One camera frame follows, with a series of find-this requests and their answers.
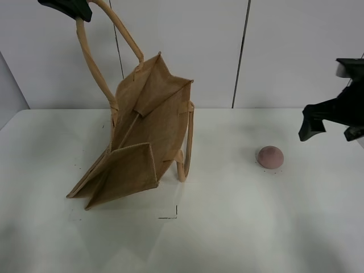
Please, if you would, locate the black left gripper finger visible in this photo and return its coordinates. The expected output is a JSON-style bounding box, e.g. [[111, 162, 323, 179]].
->
[[38, 0, 92, 22]]

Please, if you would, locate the brown linen tote bag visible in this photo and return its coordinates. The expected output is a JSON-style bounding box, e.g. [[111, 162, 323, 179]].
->
[[68, 1, 195, 209]]

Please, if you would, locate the pink peach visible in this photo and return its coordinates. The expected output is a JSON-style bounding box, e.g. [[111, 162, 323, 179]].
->
[[255, 146, 284, 169]]

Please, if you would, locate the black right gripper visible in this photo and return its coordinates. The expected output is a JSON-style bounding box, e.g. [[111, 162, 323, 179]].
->
[[299, 58, 363, 142]]

